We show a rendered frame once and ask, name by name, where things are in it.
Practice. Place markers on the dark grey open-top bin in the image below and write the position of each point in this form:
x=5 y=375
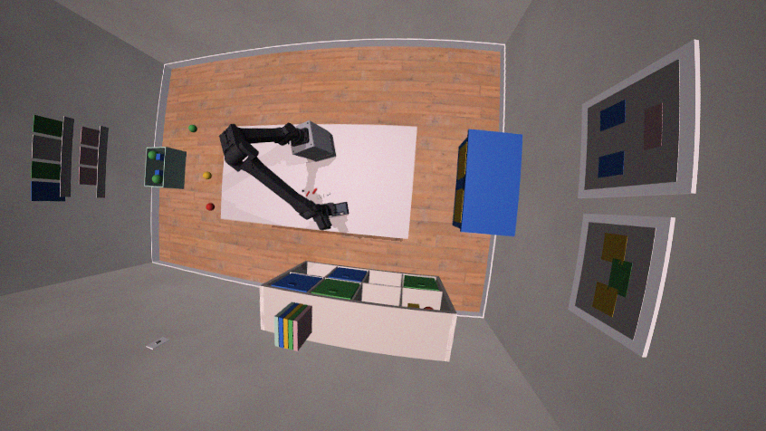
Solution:
x=339 y=208

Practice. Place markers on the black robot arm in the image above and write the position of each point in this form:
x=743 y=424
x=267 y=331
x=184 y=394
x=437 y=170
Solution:
x=235 y=152

